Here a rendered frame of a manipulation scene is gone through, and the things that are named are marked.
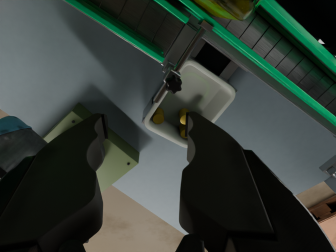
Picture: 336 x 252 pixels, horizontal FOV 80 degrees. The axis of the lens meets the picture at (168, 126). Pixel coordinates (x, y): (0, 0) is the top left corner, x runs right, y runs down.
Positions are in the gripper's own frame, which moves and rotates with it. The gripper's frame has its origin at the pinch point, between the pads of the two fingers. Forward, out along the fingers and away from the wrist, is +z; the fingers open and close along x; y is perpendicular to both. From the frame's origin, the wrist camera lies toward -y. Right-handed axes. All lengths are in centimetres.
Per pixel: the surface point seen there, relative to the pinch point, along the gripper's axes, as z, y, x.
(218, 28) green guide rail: 25.6, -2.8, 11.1
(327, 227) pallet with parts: 105, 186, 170
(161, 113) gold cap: 41.4, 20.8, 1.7
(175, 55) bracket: 33.6, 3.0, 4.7
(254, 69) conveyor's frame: 34.2, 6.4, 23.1
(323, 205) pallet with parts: 118, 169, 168
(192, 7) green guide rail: 25.6, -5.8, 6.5
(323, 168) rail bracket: 37, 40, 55
